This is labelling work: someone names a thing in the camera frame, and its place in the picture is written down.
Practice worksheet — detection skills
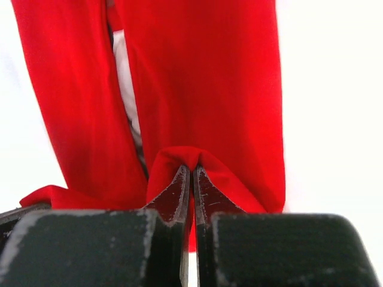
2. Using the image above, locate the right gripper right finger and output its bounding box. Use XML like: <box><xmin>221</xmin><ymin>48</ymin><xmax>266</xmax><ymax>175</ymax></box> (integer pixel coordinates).
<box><xmin>193</xmin><ymin>166</ymin><xmax>379</xmax><ymax>286</ymax></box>

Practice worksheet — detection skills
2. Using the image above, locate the bright red kungfu t-shirt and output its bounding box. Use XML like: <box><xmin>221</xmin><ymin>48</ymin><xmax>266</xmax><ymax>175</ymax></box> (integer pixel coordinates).
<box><xmin>11</xmin><ymin>0</ymin><xmax>287</xmax><ymax>255</ymax></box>

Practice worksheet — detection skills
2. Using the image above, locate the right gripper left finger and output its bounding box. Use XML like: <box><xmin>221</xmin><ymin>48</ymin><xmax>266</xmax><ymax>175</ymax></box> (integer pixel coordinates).
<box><xmin>1</xmin><ymin>166</ymin><xmax>190</xmax><ymax>286</ymax></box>

